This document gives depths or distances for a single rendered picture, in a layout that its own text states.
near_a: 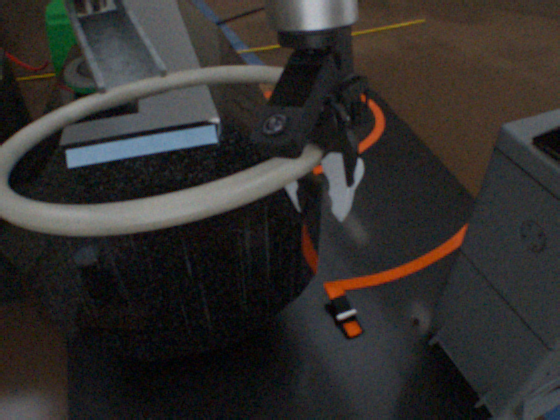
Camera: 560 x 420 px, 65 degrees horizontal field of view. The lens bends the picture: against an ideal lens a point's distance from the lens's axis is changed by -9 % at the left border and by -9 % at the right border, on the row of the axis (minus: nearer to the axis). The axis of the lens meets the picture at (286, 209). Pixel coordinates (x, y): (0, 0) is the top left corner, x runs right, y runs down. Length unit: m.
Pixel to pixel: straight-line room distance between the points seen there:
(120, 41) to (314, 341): 1.12
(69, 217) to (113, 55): 0.58
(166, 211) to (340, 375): 1.23
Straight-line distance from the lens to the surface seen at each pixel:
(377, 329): 1.70
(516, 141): 1.16
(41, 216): 0.49
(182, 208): 0.43
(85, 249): 1.17
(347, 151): 0.48
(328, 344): 1.65
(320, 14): 0.44
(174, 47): 1.43
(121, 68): 0.96
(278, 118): 0.42
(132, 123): 1.09
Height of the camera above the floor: 1.42
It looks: 43 degrees down
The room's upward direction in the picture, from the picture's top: straight up
